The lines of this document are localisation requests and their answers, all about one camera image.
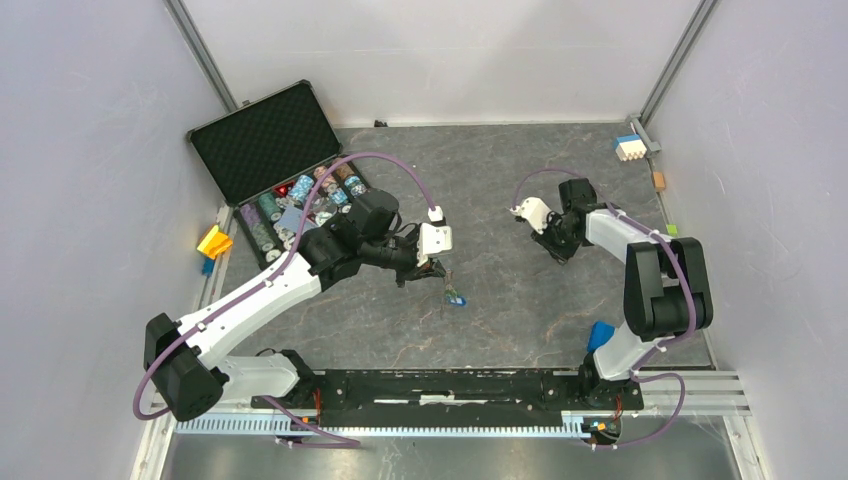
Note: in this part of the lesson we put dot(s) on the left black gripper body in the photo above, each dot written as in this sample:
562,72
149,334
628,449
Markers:
405,264

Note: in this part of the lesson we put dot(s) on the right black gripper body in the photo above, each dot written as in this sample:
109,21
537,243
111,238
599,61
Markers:
556,239

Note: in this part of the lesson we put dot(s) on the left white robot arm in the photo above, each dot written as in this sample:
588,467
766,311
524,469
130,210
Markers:
189,361

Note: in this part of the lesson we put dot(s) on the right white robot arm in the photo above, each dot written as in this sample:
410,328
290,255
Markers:
666,293

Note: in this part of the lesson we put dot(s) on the blue green brick stack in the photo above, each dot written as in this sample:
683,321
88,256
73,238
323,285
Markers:
600,334

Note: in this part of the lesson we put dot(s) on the orange small block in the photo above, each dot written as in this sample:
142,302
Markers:
659,181

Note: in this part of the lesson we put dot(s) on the blue white toy brick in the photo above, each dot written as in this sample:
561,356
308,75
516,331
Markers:
630,147

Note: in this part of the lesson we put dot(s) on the black poker chip case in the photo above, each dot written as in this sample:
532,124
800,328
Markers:
265,158

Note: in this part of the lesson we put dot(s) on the yellow orange toy block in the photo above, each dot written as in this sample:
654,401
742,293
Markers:
214,243

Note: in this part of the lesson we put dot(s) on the small blue block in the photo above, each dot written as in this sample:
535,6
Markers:
208,267

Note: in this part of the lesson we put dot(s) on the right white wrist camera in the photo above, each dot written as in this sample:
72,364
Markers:
533,211

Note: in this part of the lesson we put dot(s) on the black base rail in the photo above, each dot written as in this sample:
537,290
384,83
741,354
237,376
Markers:
417,398

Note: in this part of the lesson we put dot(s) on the grey slotted cable duct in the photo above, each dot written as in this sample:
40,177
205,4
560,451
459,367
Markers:
278,424

